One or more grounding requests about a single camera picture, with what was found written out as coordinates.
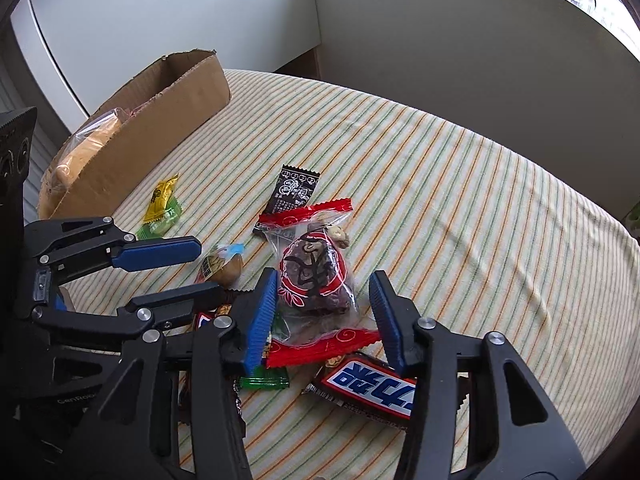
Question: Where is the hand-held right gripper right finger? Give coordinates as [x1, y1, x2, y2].
[368, 270, 588, 480]

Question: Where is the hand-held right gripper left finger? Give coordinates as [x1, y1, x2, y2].
[60, 267, 281, 480]

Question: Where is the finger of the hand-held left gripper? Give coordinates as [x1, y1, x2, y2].
[25, 216, 202, 281]
[30, 282, 261, 339]

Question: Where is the green candy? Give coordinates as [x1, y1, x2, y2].
[136, 200, 183, 240]
[237, 365, 291, 391]

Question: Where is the yellow candy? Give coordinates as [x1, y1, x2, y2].
[142, 174, 180, 223]

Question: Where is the yellow jelly cup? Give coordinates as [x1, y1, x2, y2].
[196, 242, 246, 288]

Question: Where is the red-edged clear snack packet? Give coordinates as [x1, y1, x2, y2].
[258, 199, 381, 368]

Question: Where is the brown cardboard box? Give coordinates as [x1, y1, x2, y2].
[39, 50, 232, 221]

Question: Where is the bagged sliced bread loaf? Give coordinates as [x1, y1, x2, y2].
[50, 107, 136, 196]

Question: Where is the black patterned snack packet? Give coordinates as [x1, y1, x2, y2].
[252, 164, 321, 236]

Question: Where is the striped bedsheet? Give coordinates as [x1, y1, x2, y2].
[60, 69, 640, 480]

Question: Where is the white cabinet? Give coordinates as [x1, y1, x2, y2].
[10, 0, 321, 116]

